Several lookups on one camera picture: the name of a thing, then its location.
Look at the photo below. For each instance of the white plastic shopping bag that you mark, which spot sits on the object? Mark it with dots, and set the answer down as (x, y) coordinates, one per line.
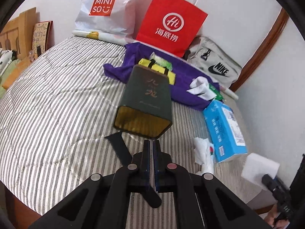
(128, 14)

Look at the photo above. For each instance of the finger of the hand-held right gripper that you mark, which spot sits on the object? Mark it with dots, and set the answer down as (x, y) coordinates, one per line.
(271, 183)

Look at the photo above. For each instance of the green and orange pillow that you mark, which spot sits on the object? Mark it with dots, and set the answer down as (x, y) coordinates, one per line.
(14, 74)

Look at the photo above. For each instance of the wooden headboard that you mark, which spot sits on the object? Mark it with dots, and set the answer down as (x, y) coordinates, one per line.
(16, 26)

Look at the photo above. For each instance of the person's right hand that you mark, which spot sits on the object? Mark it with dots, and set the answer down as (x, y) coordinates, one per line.
(276, 223)

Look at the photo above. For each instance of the red paper bag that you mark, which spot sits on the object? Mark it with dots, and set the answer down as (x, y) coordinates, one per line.
(174, 23)

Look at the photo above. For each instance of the dark green box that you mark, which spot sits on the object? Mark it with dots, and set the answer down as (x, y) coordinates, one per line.
(145, 100)

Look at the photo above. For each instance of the white foam block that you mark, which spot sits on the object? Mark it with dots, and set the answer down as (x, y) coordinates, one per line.
(259, 169)

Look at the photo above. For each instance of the yellow and black pouch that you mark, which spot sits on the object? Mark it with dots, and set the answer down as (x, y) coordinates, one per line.
(164, 70)

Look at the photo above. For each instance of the dark red bed frame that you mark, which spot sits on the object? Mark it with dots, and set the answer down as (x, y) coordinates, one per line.
(21, 205)

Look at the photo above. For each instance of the blue tissue pack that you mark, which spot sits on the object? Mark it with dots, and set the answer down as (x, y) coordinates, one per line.
(221, 131)

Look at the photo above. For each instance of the crumpled white tissue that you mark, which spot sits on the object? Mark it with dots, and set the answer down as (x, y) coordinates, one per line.
(200, 85)

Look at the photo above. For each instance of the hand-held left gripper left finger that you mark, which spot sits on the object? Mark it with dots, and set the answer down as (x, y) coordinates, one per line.
(146, 162)

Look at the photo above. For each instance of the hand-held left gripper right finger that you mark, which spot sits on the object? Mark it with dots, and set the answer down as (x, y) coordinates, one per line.
(156, 162)

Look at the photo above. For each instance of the wooden door frame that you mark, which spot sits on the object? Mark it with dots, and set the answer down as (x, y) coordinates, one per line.
(264, 47)

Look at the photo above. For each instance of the purple towel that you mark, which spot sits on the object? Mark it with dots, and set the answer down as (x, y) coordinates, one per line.
(185, 76)

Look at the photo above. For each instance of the small green packet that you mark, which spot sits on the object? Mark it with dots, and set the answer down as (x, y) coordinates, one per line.
(218, 93)

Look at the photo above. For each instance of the green wipes packet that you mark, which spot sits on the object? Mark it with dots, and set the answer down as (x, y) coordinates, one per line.
(162, 60)

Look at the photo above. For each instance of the crumpled white plastic wrapper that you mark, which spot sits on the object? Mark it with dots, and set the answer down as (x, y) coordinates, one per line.
(202, 152)

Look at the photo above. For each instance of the rolled printed plastic tablecloth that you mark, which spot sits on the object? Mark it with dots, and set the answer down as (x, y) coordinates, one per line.
(104, 37)

